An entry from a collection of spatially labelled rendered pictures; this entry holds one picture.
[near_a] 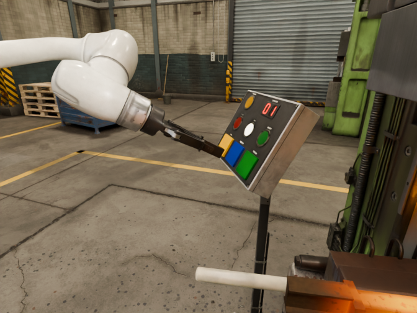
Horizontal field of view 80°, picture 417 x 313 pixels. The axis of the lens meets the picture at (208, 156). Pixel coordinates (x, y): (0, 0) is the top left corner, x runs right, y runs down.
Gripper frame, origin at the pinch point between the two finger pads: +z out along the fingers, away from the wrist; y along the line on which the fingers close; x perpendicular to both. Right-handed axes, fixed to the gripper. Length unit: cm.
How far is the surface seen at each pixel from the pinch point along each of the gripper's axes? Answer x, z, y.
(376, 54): 26.9, -2.1, 36.6
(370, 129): 23.7, 24.0, 20.6
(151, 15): 167, -27, -884
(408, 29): 28, -5, 42
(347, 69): 173, 281, -300
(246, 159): 1.4, 12.4, -0.6
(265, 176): 0.5, 15.8, 7.1
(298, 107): 21.4, 13.3, 6.9
